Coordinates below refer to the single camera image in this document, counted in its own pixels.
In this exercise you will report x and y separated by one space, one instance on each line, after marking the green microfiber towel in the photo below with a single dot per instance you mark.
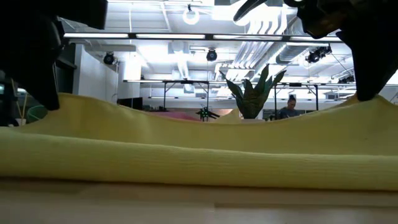
35 115

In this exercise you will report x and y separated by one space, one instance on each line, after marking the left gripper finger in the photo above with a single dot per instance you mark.
40 77

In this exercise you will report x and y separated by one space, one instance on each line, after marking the LED light bar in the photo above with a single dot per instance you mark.
209 37

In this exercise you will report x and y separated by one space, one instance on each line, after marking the person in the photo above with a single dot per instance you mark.
289 112

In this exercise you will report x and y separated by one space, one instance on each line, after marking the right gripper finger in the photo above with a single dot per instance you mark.
373 62

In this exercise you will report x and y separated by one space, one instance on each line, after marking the pink plastic bin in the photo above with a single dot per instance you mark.
177 116

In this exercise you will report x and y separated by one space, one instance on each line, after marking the black background robot arm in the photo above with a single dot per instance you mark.
205 113

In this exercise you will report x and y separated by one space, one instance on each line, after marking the black ceiling spot lamp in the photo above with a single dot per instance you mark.
109 58
211 55

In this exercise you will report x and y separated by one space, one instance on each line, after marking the reed diffuser jar with sticks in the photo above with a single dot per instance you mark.
21 122

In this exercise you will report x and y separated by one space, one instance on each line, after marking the snake plant in white pot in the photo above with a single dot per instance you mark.
252 99

